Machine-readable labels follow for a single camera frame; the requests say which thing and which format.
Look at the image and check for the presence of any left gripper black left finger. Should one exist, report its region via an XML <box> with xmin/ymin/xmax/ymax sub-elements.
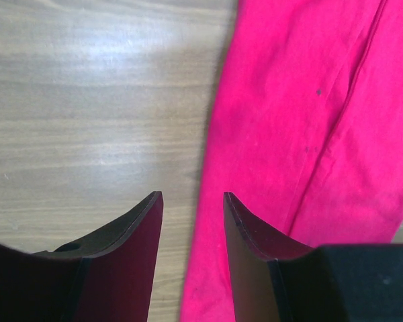
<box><xmin>0</xmin><ymin>191</ymin><xmax>163</xmax><ymax>321</ymax></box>

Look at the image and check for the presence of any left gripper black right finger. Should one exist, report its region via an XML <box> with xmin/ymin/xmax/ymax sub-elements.
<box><xmin>224</xmin><ymin>192</ymin><xmax>403</xmax><ymax>321</ymax></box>

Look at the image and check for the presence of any pink red t-shirt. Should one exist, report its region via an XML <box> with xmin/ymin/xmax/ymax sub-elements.
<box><xmin>180</xmin><ymin>1</ymin><xmax>403</xmax><ymax>321</ymax></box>

